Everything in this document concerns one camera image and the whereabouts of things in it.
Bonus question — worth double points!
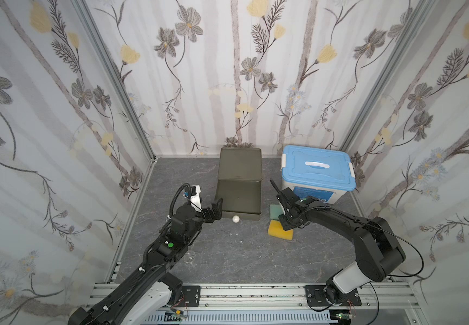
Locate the green sponge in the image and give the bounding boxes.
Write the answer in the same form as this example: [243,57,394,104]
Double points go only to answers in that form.
[269,204,284,221]

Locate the olive top drawer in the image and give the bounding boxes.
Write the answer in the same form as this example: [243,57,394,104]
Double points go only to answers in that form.
[215,180,262,222]

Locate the yellow sponge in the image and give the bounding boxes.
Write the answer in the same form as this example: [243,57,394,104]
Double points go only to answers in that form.
[268,220,293,241]

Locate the olive three-drawer cabinet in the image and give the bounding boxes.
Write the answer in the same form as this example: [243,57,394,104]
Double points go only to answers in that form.
[218,148,263,181]

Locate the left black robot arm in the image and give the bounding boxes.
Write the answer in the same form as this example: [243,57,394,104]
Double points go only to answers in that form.
[68,183,223,324]

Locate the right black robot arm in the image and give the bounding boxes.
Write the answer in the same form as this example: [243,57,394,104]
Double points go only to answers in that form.
[270,180,406,306]

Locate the blue lidded storage box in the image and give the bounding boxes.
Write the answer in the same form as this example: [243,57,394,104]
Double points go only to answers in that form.
[281,145,356,204]

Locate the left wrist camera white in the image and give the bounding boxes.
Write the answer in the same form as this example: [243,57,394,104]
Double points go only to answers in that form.
[185,186,202,212]

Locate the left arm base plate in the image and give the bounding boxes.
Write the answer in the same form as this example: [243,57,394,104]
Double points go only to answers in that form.
[168,285,201,307]

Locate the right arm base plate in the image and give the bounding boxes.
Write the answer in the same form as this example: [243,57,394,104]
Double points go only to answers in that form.
[304,284,362,307]

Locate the white slotted cable duct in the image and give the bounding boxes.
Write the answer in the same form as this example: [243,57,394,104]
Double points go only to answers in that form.
[141,310,337,324]

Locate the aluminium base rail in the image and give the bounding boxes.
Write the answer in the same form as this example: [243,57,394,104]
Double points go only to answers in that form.
[149,282,428,324]

